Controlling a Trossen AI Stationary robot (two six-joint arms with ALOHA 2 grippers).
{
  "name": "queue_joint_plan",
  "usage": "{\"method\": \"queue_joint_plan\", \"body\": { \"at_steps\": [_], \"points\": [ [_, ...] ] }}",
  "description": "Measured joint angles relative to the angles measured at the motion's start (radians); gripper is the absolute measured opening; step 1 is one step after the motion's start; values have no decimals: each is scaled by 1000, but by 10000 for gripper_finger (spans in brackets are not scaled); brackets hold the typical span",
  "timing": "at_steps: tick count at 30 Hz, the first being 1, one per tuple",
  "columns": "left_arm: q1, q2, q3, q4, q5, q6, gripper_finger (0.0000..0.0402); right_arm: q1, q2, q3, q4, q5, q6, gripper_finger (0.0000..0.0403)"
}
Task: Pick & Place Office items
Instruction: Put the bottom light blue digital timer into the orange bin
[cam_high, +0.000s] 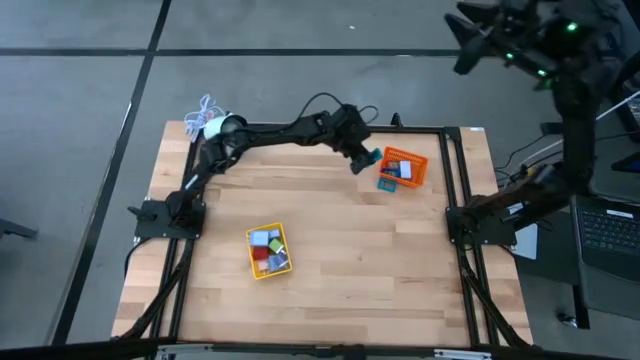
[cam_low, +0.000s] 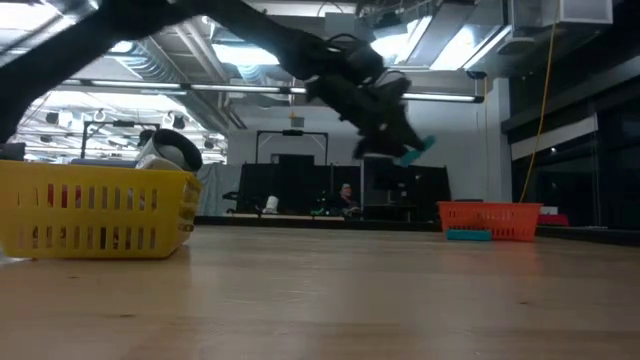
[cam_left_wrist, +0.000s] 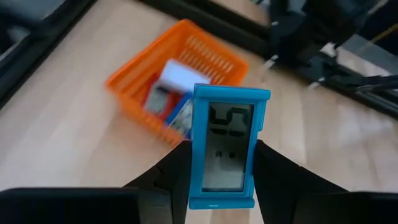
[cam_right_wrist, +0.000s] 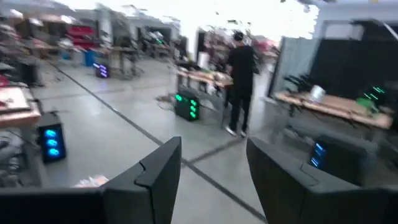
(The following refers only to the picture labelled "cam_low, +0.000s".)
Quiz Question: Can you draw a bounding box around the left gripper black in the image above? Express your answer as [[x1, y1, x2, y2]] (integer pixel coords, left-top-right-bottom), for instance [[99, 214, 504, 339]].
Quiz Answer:
[[305, 74, 425, 160]]

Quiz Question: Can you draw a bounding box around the teal rectangular case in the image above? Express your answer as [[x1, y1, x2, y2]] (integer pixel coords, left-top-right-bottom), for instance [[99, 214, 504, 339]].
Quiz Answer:
[[398, 134, 437, 169], [445, 229, 493, 243]]

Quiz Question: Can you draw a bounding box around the yellow plastic basket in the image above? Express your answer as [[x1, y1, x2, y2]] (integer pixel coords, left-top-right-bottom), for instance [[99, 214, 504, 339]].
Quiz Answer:
[[0, 159, 204, 261]]

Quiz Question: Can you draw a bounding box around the red dual USB charger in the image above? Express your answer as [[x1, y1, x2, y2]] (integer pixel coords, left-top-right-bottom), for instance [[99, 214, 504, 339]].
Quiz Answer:
[[47, 184, 84, 210]]

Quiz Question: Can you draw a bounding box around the black equipment station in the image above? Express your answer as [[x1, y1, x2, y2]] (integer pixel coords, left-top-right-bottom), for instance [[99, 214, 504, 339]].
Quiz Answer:
[[235, 153, 452, 221]]

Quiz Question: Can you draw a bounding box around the person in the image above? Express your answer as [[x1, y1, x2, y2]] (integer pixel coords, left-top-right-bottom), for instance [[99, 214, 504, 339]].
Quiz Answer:
[[330, 182, 362, 217]]

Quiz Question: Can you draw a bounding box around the orange plastic basket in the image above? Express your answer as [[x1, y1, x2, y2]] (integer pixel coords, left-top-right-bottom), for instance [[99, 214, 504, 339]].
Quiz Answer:
[[438, 201, 545, 243]]

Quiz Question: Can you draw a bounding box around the long linear light bar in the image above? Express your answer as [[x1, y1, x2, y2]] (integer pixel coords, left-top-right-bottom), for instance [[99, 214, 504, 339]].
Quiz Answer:
[[59, 77, 485, 105]]

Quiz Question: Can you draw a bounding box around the grey cloth cover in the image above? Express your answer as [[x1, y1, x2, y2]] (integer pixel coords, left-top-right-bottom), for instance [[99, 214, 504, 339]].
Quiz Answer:
[[197, 163, 244, 211]]

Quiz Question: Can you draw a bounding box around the red background box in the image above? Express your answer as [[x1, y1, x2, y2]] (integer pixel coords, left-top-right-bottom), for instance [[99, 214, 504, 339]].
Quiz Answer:
[[537, 213, 570, 227]]

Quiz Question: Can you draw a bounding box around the black monitor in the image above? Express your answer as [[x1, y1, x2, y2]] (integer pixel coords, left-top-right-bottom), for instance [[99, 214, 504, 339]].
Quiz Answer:
[[0, 142, 27, 161]]

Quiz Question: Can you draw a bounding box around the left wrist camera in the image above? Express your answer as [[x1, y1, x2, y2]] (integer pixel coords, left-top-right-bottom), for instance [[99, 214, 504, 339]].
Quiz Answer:
[[327, 33, 389, 86]]

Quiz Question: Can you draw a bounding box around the black aluminium table frame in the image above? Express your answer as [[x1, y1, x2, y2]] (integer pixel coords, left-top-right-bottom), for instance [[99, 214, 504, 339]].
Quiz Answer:
[[193, 213, 640, 247]]

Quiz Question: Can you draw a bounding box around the yellow hanging cable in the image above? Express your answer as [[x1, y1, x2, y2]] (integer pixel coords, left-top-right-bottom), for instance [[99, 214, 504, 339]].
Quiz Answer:
[[518, 0, 560, 204]]

